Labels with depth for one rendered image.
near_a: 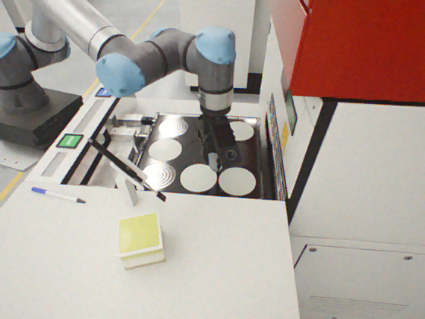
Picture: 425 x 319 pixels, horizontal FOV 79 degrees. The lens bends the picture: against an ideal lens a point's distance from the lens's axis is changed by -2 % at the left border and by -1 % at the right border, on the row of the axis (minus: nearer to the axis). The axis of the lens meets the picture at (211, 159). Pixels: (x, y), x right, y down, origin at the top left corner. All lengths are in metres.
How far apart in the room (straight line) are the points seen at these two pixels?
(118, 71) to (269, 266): 0.43
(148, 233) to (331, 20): 0.41
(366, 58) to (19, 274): 0.66
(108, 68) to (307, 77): 0.32
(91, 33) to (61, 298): 0.46
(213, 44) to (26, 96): 0.77
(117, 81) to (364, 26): 0.37
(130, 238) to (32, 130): 0.64
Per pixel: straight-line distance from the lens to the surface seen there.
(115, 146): 0.88
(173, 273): 0.51
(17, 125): 1.08
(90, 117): 0.91
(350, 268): 0.93
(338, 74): 0.42
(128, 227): 0.49
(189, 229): 0.54
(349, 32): 0.40
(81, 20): 0.56
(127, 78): 0.48
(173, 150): 0.79
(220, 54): 0.51
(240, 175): 0.72
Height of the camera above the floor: 1.43
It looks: 45 degrees down
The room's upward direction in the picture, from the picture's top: straight up
